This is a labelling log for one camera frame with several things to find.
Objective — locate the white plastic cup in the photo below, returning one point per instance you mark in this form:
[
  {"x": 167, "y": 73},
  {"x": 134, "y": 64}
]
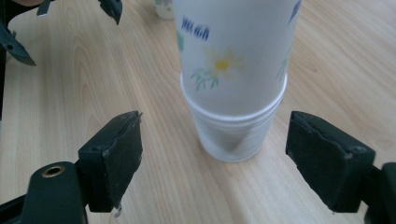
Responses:
[{"x": 230, "y": 140}]

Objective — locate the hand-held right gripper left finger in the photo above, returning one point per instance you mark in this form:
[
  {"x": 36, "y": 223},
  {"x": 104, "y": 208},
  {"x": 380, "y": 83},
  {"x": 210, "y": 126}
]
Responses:
[{"x": 115, "y": 161}]

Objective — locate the floral paper cup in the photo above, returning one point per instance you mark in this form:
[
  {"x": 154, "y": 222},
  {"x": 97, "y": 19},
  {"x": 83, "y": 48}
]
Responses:
[
  {"x": 163, "y": 9},
  {"x": 233, "y": 46}
]

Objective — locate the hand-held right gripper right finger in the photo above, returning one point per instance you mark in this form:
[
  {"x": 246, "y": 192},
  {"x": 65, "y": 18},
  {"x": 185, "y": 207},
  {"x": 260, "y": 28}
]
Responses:
[{"x": 330, "y": 161}]

